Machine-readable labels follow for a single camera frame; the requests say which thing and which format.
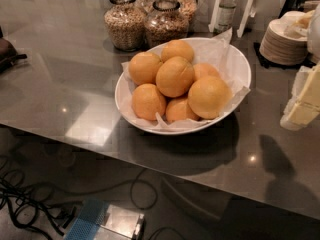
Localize black plate tray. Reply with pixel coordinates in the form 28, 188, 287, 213
253, 42, 315, 70

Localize black floor cables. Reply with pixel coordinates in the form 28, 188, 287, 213
0, 153, 186, 240

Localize clear glass bottle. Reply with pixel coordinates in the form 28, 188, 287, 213
213, 0, 237, 35

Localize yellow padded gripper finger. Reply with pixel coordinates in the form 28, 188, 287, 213
280, 64, 320, 131

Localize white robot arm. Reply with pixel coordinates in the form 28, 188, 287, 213
280, 5, 320, 131

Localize stack of beige plates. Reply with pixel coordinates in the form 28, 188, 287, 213
259, 10, 314, 66

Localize white sign stand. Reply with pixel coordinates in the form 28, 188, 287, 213
208, 0, 256, 37

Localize large right orange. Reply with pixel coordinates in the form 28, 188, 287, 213
188, 76, 232, 119

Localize white paper bowl liner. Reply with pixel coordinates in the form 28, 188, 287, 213
120, 27, 251, 132

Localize white ceramic bowl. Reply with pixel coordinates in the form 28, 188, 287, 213
114, 36, 252, 136

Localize middle glass cereal jar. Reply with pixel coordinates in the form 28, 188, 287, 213
144, 0, 189, 48

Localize left glass cereal jar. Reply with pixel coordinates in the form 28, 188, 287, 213
104, 0, 146, 51

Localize brown leather bag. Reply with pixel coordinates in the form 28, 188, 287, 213
0, 27, 27, 73

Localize blue and metal floor box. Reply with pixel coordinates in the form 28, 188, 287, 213
64, 200, 145, 240

